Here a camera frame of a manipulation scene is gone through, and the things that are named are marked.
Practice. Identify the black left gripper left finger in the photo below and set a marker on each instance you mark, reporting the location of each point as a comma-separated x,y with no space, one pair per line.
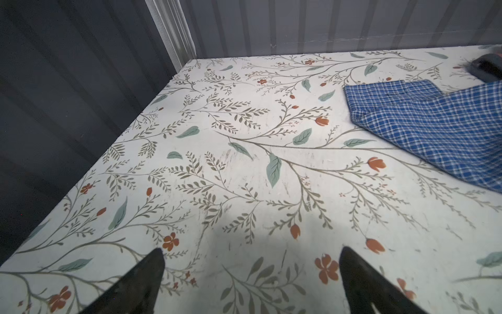
136,291

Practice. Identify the blue plaid shirt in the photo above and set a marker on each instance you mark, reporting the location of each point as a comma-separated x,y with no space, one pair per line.
458,132

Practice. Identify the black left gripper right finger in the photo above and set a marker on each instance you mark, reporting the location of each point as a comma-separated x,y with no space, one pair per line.
367,291

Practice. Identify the dark grey red cloth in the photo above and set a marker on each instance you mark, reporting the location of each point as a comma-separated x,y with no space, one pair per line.
487,68

